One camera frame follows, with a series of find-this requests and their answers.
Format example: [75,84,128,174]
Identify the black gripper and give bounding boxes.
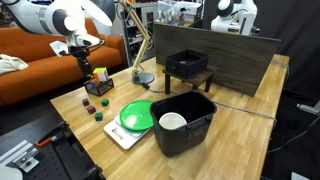
[70,46,92,79]

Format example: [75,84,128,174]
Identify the small multicolour Rubik's cube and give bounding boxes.
[89,79,99,87]

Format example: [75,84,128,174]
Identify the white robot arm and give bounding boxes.
[0,0,112,79]

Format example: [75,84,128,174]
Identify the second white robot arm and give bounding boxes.
[211,0,260,36]

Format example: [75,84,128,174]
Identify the large multicolour Rubik's cube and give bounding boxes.
[93,67,108,82]

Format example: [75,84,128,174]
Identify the purple cube back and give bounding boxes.
[82,98,90,106]

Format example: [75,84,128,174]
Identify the purple cube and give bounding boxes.
[87,105,96,114]
[82,98,90,106]

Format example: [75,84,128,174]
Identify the green cube near rack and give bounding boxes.
[101,99,109,107]

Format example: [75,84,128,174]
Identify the purple cube front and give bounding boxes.
[87,105,96,114]

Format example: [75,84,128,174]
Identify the green cube near scale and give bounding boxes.
[95,112,103,121]

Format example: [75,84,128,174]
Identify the orange sofa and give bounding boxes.
[0,18,126,107]

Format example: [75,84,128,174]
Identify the wooden desk lamp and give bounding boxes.
[118,0,154,85]

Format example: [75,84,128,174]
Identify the green plate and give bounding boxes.
[119,100,153,131]

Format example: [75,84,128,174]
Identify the white kitchen scale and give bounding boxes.
[104,116,148,150]

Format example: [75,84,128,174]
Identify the white cloth on sofa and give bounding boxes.
[0,54,28,75]

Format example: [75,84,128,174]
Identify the white bowl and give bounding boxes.
[159,112,187,130]

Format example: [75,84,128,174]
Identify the black fabric box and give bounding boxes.
[166,50,208,78]

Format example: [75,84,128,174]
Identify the black plastic bin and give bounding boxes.
[150,91,217,157]

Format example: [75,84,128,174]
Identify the small dark wooden stool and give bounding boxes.
[163,67,216,94]

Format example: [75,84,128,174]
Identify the dark wooden board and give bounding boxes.
[153,23,281,96]

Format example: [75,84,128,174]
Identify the black wire rack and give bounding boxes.
[84,79,114,97]

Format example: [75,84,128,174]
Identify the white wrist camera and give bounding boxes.
[50,41,69,57]

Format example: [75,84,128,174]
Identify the orange handled clamp near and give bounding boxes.
[35,122,67,147]

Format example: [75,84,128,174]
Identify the aluminium extrusion rail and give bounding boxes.
[0,140,39,173]

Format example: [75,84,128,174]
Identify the grey cable on table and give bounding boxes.
[141,59,290,129]

